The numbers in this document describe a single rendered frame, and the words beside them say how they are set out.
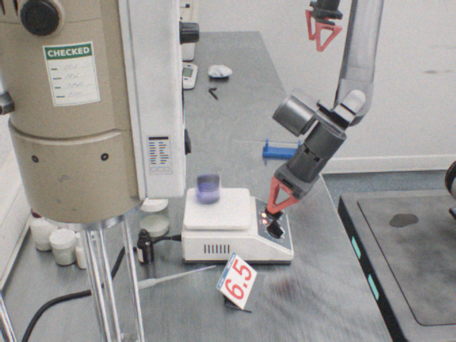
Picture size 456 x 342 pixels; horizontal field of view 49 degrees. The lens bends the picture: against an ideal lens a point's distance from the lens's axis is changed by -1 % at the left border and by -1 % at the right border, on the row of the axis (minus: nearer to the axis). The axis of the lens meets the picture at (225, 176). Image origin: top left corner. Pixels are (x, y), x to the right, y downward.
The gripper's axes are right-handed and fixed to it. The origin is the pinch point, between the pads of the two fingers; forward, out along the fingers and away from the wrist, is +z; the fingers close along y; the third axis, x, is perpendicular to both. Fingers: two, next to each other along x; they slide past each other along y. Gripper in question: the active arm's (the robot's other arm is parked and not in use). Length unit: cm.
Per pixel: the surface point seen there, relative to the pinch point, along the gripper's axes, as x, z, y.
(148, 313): -3.7, 15.9, 26.1
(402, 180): 32, 31, -173
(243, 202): -4.5, 0.5, 4.7
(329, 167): -1, 46, -163
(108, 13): -11, -34, 59
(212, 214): -7.1, 3.3, 10.5
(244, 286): 5.3, 7.0, 15.3
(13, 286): -25.3, 28.0, 30.9
